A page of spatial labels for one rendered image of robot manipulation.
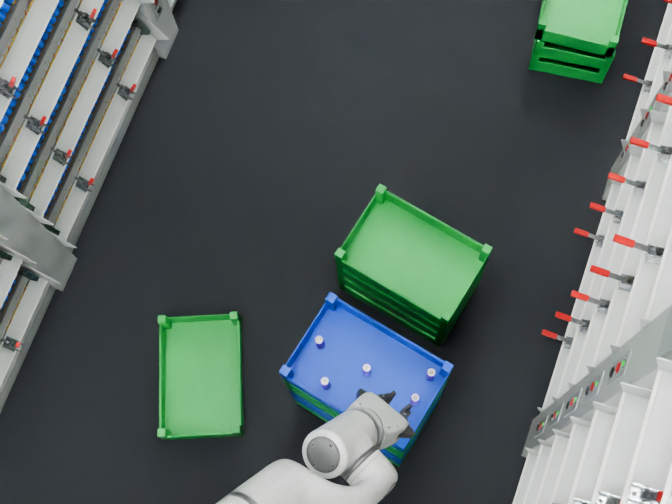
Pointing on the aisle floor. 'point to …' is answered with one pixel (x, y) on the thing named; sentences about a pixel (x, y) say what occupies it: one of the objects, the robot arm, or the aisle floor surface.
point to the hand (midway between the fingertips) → (395, 406)
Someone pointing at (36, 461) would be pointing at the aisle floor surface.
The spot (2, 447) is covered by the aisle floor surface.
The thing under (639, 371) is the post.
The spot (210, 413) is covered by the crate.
